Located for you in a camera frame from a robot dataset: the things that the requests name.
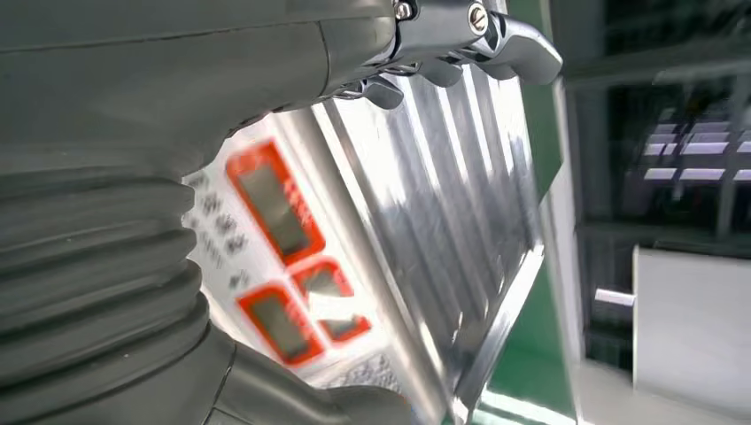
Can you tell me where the white scale with steel tray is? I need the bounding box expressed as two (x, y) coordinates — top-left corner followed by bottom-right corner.
(182, 58), (548, 425)

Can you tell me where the green conveyor belt machine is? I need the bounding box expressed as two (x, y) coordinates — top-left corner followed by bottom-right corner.
(472, 264), (582, 425)

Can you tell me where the white conveyor roller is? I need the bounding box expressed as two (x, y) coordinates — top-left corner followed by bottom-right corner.
(593, 287), (639, 308)

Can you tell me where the white panel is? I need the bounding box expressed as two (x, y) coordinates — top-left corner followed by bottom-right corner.
(631, 244), (751, 422)

